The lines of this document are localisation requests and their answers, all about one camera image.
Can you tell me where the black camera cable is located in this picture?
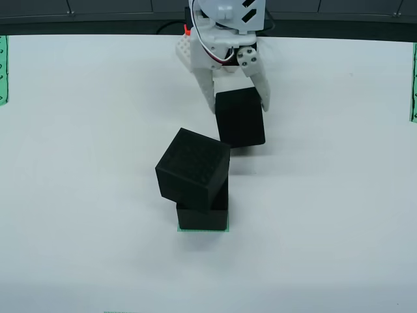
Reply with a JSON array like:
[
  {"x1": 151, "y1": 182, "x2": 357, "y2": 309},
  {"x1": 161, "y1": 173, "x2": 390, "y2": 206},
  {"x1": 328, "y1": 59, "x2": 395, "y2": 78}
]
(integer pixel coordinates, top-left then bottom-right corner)
[{"x1": 260, "y1": 8, "x2": 276, "y2": 34}]

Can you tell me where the green strip with arrows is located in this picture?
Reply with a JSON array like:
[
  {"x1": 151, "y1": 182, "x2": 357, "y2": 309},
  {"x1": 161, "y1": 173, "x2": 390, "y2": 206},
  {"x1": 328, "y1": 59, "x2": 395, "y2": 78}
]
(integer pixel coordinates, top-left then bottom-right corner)
[
  {"x1": 409, "y1": 41, "x2": 417, "y2": 123},
  {"x1": 0, "y1": 35, "x2": 9, "y2": 107}
]

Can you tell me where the black orange table clamp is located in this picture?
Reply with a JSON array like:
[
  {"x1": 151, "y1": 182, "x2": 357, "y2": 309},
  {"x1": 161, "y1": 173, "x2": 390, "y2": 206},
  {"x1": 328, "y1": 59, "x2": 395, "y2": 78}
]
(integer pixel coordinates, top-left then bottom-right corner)
[{"x1": 183, "y1": 6, "x2": 193, "y2": 36}]

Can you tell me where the green striped square marker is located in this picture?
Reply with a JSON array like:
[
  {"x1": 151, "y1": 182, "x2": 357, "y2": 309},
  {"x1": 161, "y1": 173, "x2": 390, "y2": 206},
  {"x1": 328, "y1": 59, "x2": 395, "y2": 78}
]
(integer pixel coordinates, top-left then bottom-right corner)
[{"x1": 177, "y1": 224, "x2": 231, "y2": 233}]

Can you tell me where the black cube block rough face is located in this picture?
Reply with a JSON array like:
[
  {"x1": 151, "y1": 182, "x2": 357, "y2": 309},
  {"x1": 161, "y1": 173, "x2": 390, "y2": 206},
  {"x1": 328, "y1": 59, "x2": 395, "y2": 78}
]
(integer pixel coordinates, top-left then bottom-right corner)
[{"x1": 154, "y1": 127, "x2": 231, "y2": 215}]

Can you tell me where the smooth black cube block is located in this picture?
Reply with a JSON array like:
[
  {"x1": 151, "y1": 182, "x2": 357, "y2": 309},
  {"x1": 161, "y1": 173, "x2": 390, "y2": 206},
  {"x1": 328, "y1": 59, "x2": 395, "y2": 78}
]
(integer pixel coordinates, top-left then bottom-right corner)
[
  {"x1": 175, "y1": 187, "x2": 229, "y2": 231},
  {"x1": 214, "y1": 86, "x2": 266, "y2": 150}
]

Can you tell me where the red black white servo cable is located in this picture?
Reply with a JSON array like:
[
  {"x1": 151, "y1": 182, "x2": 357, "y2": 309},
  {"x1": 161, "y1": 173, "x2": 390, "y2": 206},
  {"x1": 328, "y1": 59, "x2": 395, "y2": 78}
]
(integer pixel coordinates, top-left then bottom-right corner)
[{"x1": 190, "y1": 0, "x2": 237, "y2": 65}]

